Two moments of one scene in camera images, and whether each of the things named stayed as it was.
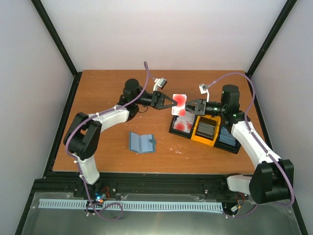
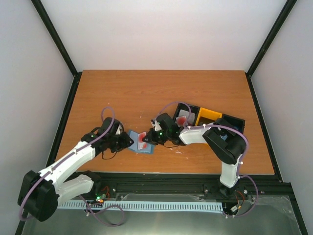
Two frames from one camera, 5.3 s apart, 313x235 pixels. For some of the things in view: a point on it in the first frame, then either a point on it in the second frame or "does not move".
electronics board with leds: [99, 197] does not move
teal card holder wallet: [142, 143] does not move
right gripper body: [209, 111] → [160, 138]
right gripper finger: [192, 106] → [149, 137]
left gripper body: [154, 103] → [116, 144]
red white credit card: [180, 109] → [141, 144]
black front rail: [120, 183] does not move
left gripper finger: [175, 104] → [127, 142]
